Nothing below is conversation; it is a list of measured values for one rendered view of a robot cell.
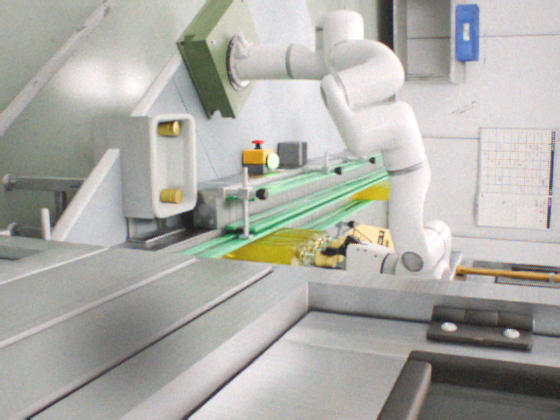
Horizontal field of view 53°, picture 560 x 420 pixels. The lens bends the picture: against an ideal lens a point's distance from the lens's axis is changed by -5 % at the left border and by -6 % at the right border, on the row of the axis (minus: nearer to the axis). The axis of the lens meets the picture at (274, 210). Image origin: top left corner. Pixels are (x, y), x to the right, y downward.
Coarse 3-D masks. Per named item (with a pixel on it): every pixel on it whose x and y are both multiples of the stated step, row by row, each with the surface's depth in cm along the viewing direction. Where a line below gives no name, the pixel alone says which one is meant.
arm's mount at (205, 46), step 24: (216, 0) 154; (240, 0) 154; (192, 24) 148; (216, 24) 144; (240, 24) 155; (192, 48) 144; (216, 48) 145; (192, 72) 150; (216, 72) 147; (216, 96) 154; (240, 96) 159
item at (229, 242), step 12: (372, 180) 257; (348, 192) 220; (324, 204) 191; (300, 216) 170; (264, 228) 152; (276, 228) 154; (216, 240) 138; (228, 240) 140; (240, 240) 138; (252, 240) 141; (192, 252) 126; (204, 252) 127; (216, 252) 126; (228, 252) 130
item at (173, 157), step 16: (192, 128) 137; (160, 144) 137; (176, 144) 139; (192, 144) 137; (160, 160) 137; (176, 160) 139; (192, 160) 138; (160, 176) 138; (176, 176) 140; (192, 176) 139; (192, 192) 139; (160, 208) 132; (176, 208) 133; (192, 208) 138
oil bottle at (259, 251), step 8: (256, 240) 145; (240, 248) 142; (248, 248) 141; (256, 248) 140; (264, 248) 140; (272, 248) 139; (280, 248) 138; (288, 248) 137; (296, 248) 137; (304, 248) 139; (224, 256) 144; (232, 256) 143; (240, 256) 143; (248, 256) 142; (256, 256) 141; (264, 256) 140; (272, 256) 139; (280, 256) 138; (288, 256) 137; (296, 256) 137; (304, 256) 137; (288, 264) 138; (296, 264) 137; (304, 264) 138
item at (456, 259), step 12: (456, 252) 196; (312, 264) 195; (336, 264) 195; (456, 264) 180; (468, 264) 188; (480, 264) 192; (492, 264) 191; (504, 264) 189; (516, 264) 187; (528, 264) 186; (540, 264) 185; (456, 276) 174; (468, 276) 178; (480, 276) 180; (492, 276) 179; (552, 288) 165
